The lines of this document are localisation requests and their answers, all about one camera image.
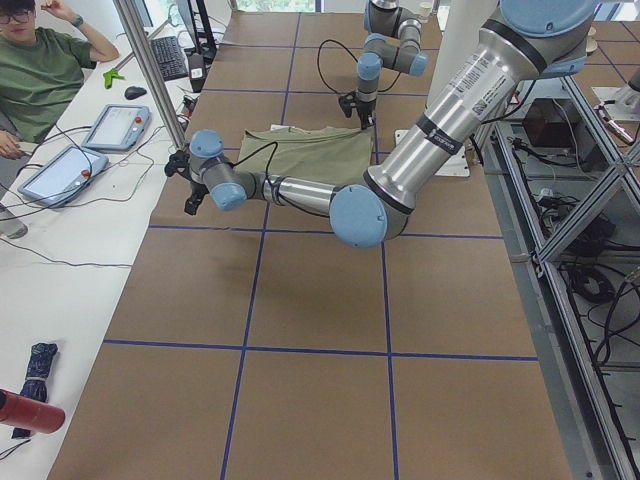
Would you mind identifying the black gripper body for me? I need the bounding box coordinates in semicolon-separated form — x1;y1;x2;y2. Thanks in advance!
355;98;377;120
189;179;209;200

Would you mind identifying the olive green long-sleeve shirt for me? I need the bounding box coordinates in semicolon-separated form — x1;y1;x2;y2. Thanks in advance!
236;126;374;185

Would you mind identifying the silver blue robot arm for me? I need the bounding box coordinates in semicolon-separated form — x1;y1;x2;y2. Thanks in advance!
353;1;428;129
182;1;595;248

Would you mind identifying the upper teach pendant tablet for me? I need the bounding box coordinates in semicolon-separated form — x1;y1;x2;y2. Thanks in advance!
81;104;151;152

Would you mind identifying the teach pendant tablet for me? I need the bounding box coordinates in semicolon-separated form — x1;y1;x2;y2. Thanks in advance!
18;145;108;208
81;104;151;152

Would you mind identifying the black computer mouse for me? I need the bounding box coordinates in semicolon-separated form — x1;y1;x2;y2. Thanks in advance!
124;86;147;101

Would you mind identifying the paper coffee cup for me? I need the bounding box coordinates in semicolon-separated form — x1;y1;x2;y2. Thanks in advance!
418;1;433;24

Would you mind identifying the lower teach pendant tablet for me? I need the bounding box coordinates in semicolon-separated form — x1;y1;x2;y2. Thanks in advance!
18;145;108;208

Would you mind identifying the black computer keyboard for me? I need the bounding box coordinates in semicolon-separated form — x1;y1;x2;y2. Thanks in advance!
150;36;189;81

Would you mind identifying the green plastic clip tool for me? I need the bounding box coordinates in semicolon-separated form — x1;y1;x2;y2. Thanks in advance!
103;68;125;90

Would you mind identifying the clear water bottle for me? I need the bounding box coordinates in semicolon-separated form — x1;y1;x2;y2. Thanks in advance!
0;204;28;239

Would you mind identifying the person in green shirt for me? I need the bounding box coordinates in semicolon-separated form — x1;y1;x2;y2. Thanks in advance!
1;1;119;159

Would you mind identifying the folded dark blue umbrella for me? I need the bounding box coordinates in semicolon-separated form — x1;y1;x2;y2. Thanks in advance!
11;342;58;440

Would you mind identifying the red cylindrical bottle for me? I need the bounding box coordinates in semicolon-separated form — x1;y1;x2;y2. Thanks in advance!
1;390;66;434

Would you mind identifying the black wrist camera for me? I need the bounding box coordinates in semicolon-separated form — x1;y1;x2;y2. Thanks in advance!
164;151;191;180
338;91;357;118

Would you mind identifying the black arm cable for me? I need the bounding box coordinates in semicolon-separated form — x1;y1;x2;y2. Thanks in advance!
227;140;281;201
317;39;361;96

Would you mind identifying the aluminium frame post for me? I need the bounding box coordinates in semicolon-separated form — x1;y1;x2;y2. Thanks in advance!
113;0;186;150

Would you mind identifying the aluminium rail frame structure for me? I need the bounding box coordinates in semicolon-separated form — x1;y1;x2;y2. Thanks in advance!
480;65;639;479

